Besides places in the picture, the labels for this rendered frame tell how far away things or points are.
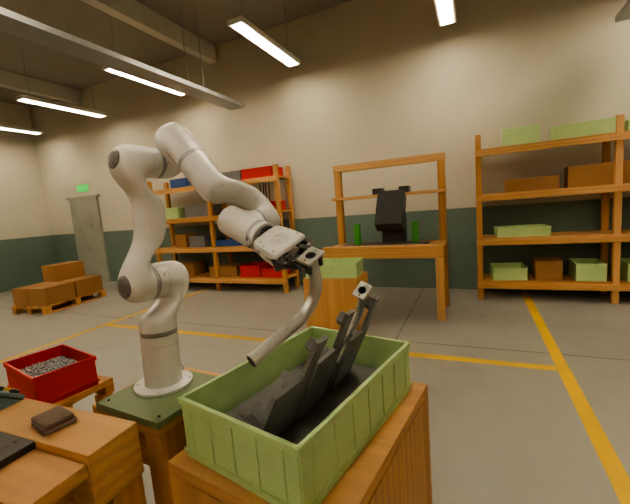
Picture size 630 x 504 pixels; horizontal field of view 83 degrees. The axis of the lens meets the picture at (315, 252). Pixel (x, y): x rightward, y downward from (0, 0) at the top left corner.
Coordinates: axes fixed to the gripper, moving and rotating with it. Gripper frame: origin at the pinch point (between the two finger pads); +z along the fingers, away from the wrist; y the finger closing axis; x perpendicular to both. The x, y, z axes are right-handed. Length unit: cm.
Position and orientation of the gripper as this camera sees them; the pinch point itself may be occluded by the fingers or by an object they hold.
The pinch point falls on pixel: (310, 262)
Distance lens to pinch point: 82.6
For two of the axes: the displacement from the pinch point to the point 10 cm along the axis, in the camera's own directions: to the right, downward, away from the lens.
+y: 6.6, -5.4, 5.2
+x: 1.1, 7.6, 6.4
